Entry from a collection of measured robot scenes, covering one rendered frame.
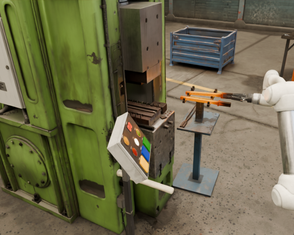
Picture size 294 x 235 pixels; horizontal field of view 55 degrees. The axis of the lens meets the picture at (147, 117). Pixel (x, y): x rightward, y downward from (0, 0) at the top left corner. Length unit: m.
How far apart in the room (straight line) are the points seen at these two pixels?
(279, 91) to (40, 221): 2.23
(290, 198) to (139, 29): 1.32
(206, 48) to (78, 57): 4.25
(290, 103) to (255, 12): 8.10
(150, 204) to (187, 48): 4.10
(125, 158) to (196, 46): 4.67
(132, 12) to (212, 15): 8.75
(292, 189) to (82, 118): 1.38
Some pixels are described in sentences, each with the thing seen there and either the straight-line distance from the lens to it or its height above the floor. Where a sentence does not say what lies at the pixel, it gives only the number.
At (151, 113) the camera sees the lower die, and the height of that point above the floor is 0.99.
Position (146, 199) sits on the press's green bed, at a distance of 2.58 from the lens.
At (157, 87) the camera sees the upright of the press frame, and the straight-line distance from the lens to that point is 2.45.
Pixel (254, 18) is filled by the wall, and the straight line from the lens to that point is 9.89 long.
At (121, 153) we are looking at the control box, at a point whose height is 1.13.
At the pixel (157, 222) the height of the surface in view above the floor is 0.00.
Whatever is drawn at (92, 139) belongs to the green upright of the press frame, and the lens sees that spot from 2.15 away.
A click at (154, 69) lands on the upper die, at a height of 1.33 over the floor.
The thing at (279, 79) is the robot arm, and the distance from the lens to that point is 2.35.
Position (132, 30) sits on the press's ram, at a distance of 1.86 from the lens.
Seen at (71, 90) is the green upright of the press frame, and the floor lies 1.24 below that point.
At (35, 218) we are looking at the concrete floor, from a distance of 2.92.
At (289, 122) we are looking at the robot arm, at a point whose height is 1.15.
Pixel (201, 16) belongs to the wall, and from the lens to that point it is 10.71.
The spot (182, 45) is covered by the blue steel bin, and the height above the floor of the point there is 0.46.
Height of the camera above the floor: 2.00
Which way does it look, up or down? 29 degrees down
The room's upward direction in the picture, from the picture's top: 3 degrees counter-clockwise
